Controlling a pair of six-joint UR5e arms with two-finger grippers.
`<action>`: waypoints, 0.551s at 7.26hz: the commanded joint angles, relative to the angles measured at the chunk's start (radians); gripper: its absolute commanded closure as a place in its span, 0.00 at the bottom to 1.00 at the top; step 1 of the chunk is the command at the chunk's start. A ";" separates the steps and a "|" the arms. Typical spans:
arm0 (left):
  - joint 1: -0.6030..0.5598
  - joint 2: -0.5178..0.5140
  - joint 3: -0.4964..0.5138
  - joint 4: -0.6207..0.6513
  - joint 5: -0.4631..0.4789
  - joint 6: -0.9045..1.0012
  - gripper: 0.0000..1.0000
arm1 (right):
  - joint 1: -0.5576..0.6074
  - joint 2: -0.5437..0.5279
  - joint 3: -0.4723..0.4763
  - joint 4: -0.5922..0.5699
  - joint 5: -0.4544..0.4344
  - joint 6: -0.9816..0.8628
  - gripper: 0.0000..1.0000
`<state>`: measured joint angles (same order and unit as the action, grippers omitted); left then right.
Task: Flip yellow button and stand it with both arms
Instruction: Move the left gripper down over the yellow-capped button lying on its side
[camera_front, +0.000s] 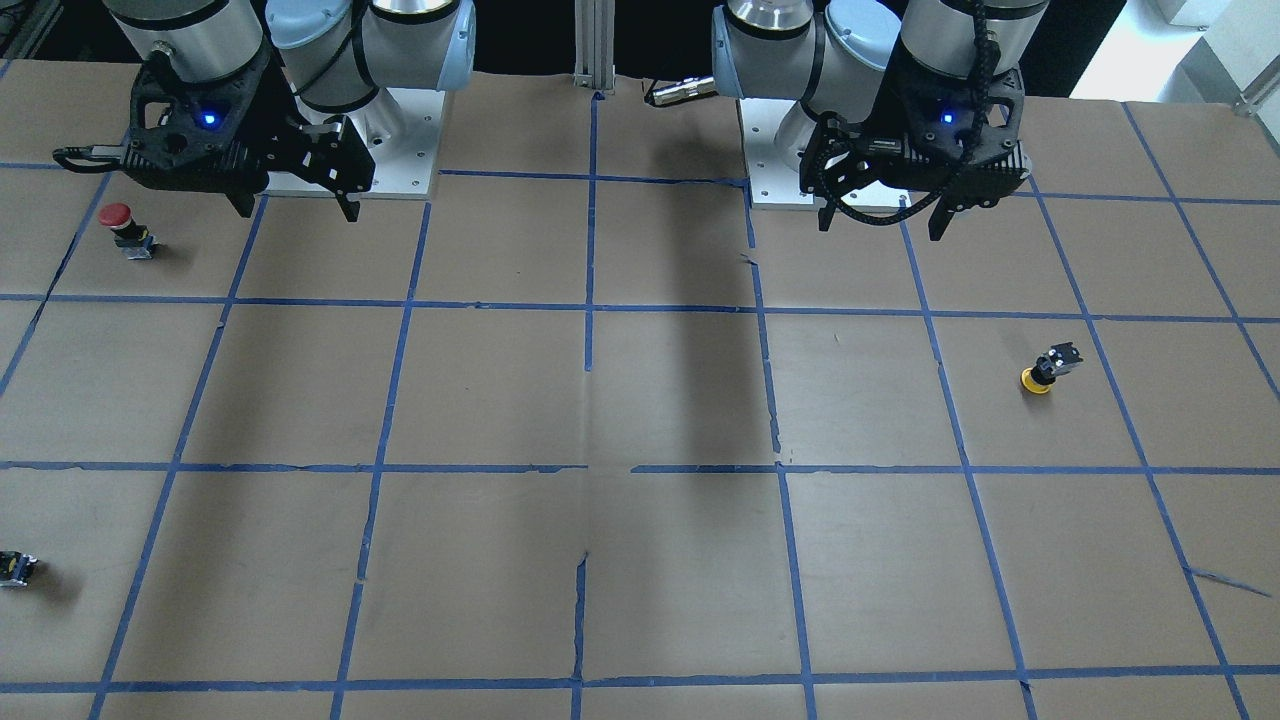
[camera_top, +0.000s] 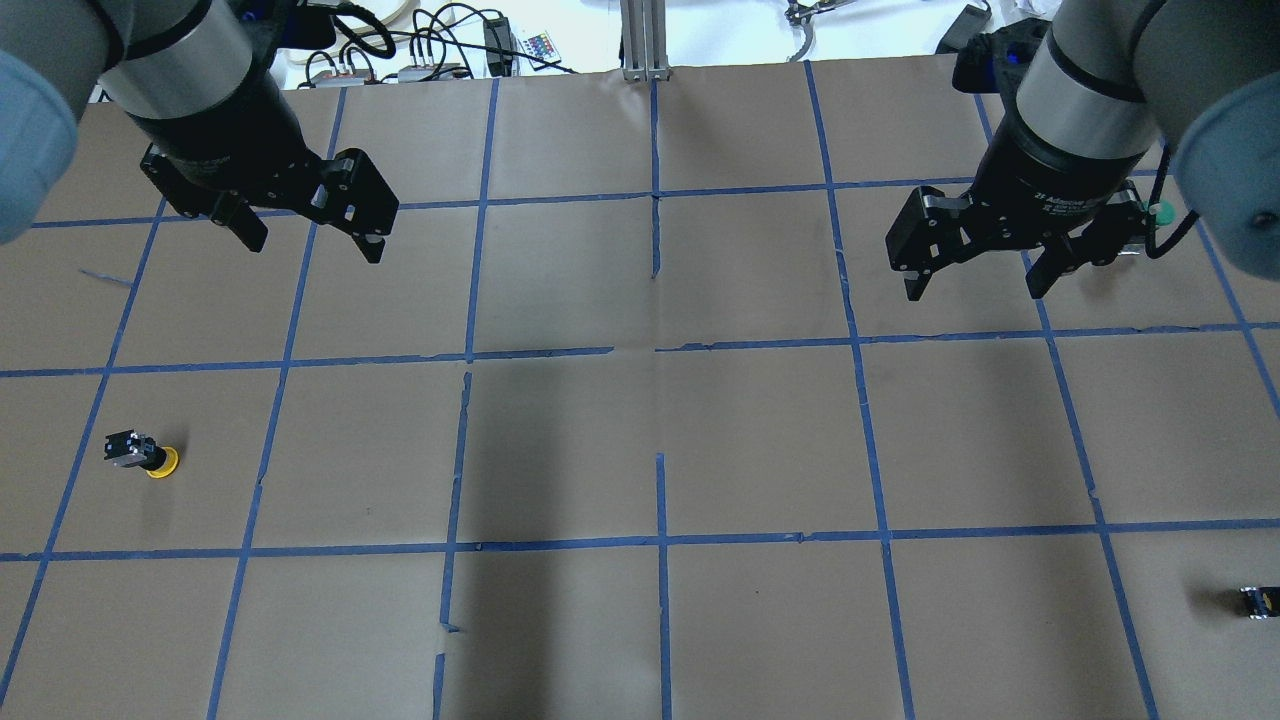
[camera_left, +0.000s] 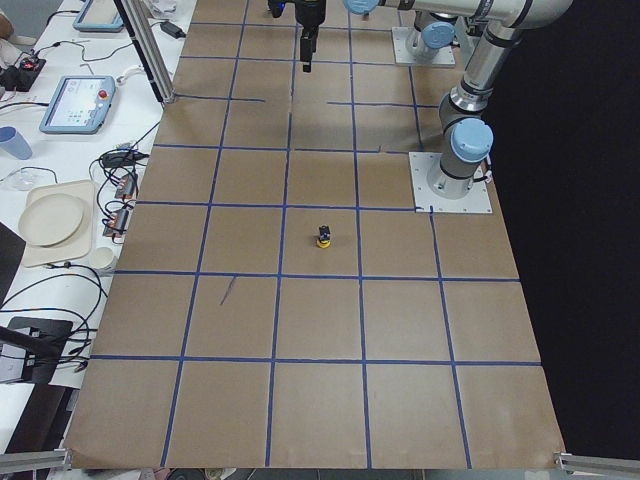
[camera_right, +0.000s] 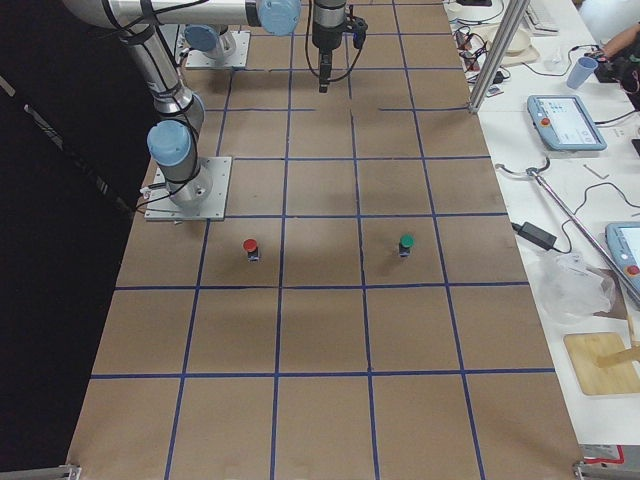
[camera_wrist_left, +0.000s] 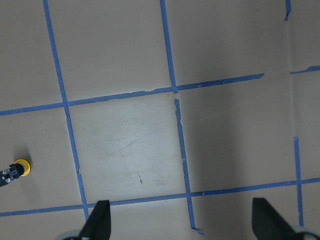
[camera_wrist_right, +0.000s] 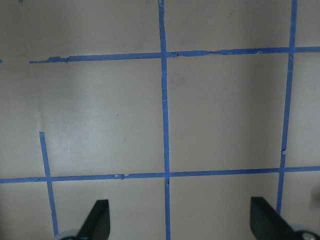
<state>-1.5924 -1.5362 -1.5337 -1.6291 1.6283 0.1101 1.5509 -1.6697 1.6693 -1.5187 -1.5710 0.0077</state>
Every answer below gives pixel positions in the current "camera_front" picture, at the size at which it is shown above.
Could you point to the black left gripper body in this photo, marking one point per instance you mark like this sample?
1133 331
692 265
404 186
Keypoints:
884 125

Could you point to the yellow push button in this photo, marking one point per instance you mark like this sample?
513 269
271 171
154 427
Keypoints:
1059 359

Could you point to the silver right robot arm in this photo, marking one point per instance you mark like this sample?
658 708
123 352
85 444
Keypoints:
336 55

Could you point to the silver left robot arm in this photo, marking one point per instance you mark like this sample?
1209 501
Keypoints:
836 58

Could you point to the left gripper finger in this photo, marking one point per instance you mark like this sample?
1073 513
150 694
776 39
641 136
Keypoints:
941 217
826 214

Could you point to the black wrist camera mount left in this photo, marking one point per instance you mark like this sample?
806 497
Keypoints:
934 115

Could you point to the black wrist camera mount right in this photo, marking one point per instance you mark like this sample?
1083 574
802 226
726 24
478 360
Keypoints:
206 137

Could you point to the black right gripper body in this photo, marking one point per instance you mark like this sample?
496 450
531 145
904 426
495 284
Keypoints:
277 128

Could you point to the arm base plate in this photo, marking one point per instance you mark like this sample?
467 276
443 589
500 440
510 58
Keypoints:
774 132
401 128

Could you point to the silver metal connector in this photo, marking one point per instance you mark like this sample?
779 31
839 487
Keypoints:
678 93

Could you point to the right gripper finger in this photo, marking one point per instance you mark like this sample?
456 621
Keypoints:
243 201
349 203

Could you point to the red push button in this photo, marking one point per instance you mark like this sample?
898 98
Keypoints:
134 240

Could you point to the aluminium frame post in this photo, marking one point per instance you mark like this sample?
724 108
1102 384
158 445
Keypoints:
593 37

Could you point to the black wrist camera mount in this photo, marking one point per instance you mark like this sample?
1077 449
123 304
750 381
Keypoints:
934 115
206 137

